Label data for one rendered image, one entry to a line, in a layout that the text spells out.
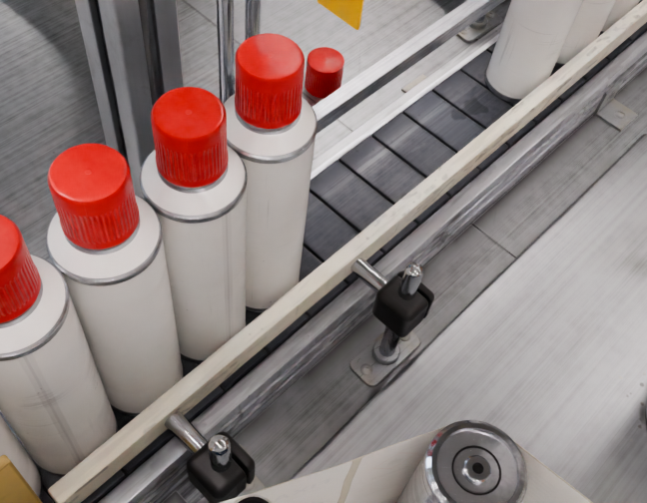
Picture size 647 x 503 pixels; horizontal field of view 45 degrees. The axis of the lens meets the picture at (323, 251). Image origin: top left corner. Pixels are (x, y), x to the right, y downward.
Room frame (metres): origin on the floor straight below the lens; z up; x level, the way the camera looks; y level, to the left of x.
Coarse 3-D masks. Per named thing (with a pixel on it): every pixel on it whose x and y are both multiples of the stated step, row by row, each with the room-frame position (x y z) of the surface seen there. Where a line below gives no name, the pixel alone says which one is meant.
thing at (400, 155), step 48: (624, 48) 0.58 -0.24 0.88; (432, 96) 0.48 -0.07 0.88; (480, 96) 0.49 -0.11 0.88; (384, 144) 0.42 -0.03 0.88; (432, 144) 0.43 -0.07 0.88; (336, 192) 0.36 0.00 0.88; (384, 192) 0.37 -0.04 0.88; (336, 240) 0.32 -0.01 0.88; (336, 288) 0.28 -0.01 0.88; (288, 336) 0.24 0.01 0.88; (48, 480) 0.12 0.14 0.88
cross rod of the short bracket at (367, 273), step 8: (352, 264) 0.28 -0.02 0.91; (360, 264) 0.28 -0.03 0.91; (368, 264) 0.28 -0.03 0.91; (352, 272) 0.28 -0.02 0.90; (360, 272) 0.28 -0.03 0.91; (368, 272) 0.28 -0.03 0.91; (376, 272) 0.28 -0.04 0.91; (368, 280) 0.27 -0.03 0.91; (376, 280) 0.27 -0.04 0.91; (384, 280) 0.27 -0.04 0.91; (376, 288) 0.27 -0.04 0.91
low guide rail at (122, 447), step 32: (608, 32) 0.55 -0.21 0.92; (576, 64) 0.51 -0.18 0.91; (544, 96) 0.46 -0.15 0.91; (512, 128) 0.43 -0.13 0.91; (448, 160) 0.38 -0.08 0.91; (480, 160) 0.40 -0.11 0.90; (416, 192) 0.35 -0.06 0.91; (384, 224) 0.31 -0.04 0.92; (352, 256) 0.28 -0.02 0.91; (320, 288) 0.26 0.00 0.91; (256, 320) 0.23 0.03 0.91; (288, 320) 0.23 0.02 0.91; (224, 352) 0.20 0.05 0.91; (256, 352) 0.21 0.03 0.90; (192, 384) 0.18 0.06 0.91; (160, 416) 0.16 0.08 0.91; (128, 448) 0.13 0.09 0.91; (64, 480) 0.11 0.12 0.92; (96, 480) 0.12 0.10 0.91
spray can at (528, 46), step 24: (528, 0) 0.49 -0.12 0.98; (552, 0) 0.49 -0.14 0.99; (576, 0) 0.49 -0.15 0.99; (504, 24) 0.51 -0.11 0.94; (528, 24) 0.49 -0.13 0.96; (552, 24) 0.49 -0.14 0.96; (504, 48) 0.50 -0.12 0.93; (528, 48) 0.49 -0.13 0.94; (552, 48) 0.49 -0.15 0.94; (504, 72) 0.49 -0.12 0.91; (528, 72) 0.49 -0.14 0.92; (504, 96) 0.49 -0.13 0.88
